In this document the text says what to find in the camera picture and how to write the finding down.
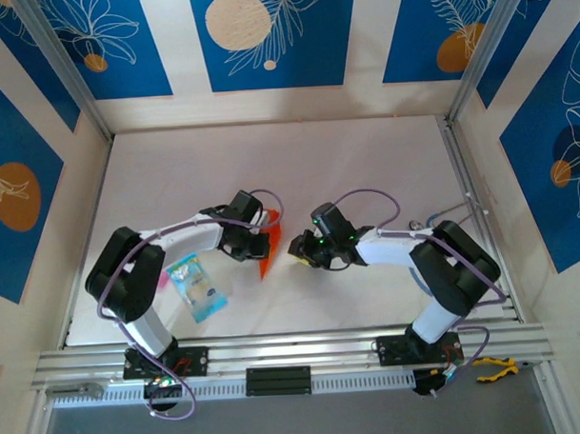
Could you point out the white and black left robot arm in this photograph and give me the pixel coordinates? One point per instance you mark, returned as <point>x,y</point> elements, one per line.
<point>190,237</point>

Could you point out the black bracket block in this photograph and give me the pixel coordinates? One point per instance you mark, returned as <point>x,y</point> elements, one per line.
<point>278,380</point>

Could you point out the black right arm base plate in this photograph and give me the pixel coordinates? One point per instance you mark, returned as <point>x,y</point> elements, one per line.
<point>390,350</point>

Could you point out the blue snack packet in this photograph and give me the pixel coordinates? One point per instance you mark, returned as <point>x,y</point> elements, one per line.
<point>199,289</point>

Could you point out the aluminium frame beam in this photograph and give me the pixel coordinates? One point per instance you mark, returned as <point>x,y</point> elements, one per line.
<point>294,351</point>

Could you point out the small LED controller board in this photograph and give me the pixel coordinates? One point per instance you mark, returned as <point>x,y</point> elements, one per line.
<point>160,384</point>
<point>427,386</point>

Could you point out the aluminium side rail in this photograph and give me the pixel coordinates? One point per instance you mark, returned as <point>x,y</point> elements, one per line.
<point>462,173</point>
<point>97,200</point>

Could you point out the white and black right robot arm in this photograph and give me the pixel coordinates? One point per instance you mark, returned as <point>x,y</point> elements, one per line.
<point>386,249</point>

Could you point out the orange paper sheet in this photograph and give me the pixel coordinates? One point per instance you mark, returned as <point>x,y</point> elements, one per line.
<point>272,255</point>

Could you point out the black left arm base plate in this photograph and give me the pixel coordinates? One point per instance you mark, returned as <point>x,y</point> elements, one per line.
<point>196,360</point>

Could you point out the aluminium corner post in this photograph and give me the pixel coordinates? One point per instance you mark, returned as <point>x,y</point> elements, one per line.
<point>486,48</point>
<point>65,67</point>

